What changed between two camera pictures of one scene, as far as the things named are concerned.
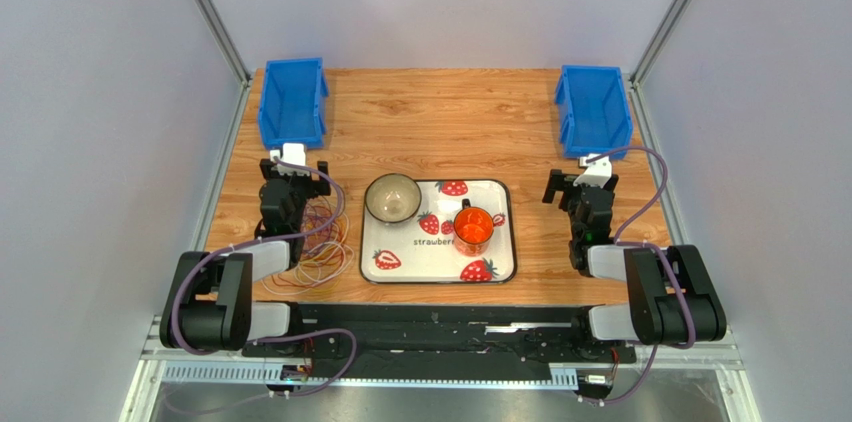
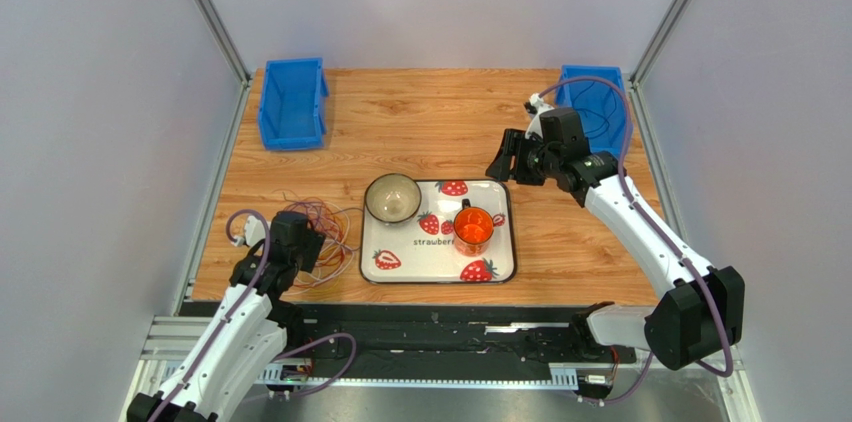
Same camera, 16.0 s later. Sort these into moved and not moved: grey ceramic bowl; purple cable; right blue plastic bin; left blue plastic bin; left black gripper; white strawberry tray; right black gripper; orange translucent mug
Moved: purple cable; left black gripper; right black gripper
Not moved: left blue plastic bin; grey ceramic bowl; white strawberry tray; right blue plastic bin; orange translucent mug
